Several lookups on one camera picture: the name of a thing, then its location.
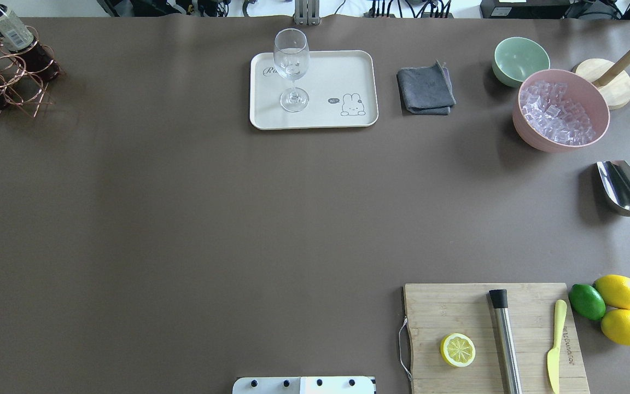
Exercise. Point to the copper wire bottle basket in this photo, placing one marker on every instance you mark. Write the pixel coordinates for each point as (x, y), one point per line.
(21, 89)

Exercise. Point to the cream rabbit tray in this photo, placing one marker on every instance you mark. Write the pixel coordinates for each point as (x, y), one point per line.
(340, 84)

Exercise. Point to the clear wine glass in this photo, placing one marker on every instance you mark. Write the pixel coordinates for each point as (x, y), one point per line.
(291, 57)

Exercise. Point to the grey folded cloth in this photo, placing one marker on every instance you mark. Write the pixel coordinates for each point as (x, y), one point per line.
(426, 90)

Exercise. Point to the bamboo cutting board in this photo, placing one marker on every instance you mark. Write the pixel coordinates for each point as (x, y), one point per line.
(434, 310)

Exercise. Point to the half lemon slice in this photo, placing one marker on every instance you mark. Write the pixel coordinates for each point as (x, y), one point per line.
(458, 350)

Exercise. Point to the steel muddler black tip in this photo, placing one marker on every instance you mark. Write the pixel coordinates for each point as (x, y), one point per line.
(500, 305)

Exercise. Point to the green bowl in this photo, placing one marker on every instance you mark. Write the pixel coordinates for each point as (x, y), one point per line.
(516, 58)

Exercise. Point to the clear ice cubes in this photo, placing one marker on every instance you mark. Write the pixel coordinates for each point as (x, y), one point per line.
(553, 115)

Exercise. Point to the pink bowl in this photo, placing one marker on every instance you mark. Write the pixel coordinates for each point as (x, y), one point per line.
(579, 90)

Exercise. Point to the yellow plastic knife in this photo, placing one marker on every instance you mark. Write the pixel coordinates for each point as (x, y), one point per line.
(554, 353)

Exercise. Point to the green lime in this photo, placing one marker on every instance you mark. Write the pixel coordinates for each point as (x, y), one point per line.
(587, 301)

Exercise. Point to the steel ice scoop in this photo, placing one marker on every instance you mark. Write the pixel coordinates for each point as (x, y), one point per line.
(615, 176)

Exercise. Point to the yellow lemon far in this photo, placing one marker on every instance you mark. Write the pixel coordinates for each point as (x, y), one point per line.
(615, 290)

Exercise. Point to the yellow lemon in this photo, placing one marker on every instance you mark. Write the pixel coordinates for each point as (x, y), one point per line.
(615, 326)
(615, 290)

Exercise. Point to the wooden glass tree stand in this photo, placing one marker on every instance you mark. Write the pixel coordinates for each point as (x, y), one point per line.
(610, 78)

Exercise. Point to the yellow lemon near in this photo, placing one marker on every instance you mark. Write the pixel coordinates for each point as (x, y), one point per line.
(615, 326)

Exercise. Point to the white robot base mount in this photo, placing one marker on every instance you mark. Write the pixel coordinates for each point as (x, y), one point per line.
(305, 384)

